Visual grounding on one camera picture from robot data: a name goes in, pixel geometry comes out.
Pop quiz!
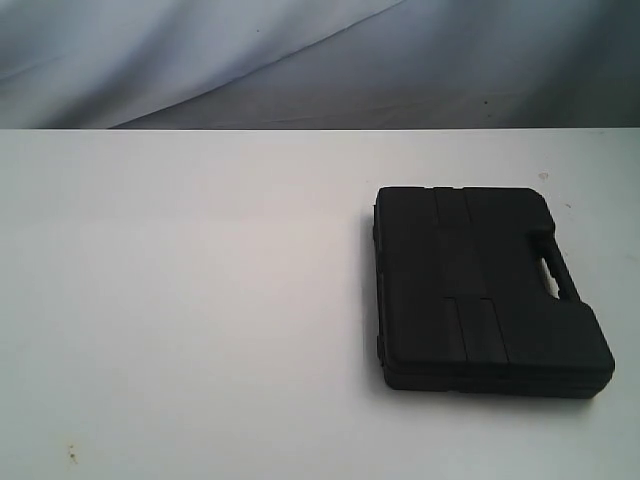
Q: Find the black plastic tool case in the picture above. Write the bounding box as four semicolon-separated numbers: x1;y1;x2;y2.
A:
372;186;615;399

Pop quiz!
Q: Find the white backdrop cloth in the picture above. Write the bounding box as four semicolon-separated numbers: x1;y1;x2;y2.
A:
1;1;639;129

